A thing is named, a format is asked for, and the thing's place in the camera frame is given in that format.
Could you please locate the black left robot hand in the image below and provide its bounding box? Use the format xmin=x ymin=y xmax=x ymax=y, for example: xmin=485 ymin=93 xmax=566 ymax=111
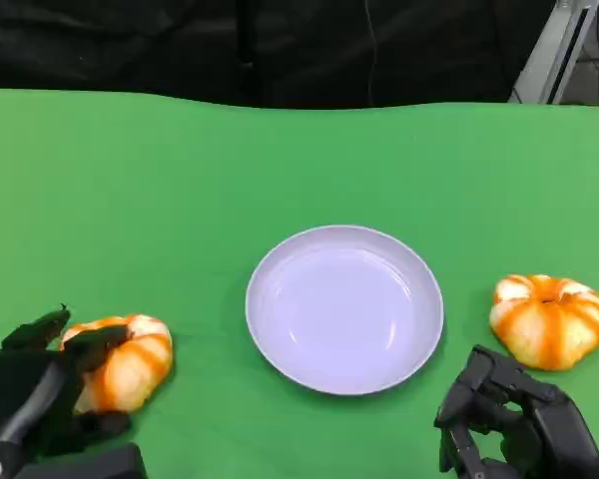
xmin=0 ymin=303 xmax=134 ymax=458

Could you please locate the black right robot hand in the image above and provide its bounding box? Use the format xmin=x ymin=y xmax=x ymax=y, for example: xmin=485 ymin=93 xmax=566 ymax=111
xmin=433 ymin=344 xmax=599 ymax=479

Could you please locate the orange and white bread roll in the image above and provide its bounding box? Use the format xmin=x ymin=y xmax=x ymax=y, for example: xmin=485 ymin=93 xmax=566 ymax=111
xmin=489 ymin=272 xmax=599 ymax=372
xmin=59 ymin=313 xmax=174 ymax=413

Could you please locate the green table cloth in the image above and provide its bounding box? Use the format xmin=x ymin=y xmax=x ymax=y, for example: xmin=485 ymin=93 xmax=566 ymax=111
xmin=0 ymin=87 xmax=599 ymax=479

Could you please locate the lilac plate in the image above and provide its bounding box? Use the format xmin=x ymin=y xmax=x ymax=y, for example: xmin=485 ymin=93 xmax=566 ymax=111
xmin=245 ymin=224 xmax=445 ymax=397

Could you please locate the black backdrop curtain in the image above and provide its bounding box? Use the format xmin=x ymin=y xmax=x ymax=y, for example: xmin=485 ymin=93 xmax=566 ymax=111
xmin=0 ymin=0 xmax=555 ymax=110

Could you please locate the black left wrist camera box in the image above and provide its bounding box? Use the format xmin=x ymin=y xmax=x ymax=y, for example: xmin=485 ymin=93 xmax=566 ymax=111
xmin=17 ymin=442 xmax=149 ymax=479

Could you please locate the grey metal frame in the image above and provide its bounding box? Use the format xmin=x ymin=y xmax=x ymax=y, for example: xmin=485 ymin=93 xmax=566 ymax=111
xmin=508 ymin=0 xmax=599 ymax=105

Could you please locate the thin pale hanging cord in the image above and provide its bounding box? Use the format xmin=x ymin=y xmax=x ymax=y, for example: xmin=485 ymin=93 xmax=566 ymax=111
xmin=362 ymin=0 xmax=378 ymax=107

